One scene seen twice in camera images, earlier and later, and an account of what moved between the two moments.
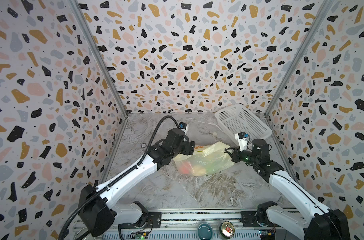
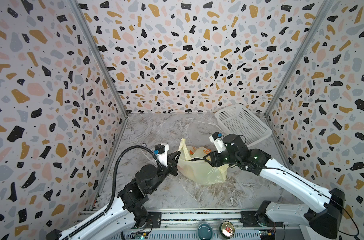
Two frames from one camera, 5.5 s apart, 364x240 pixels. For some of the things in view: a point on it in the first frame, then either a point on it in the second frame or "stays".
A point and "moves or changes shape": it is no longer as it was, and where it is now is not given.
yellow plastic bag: [205, 160] moves or changes shape
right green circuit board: [267, 234] stays
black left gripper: [188, 147] → [172, 162]
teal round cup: [205, 231] stays
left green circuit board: [138, 235] stays
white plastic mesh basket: [238, 118] stays
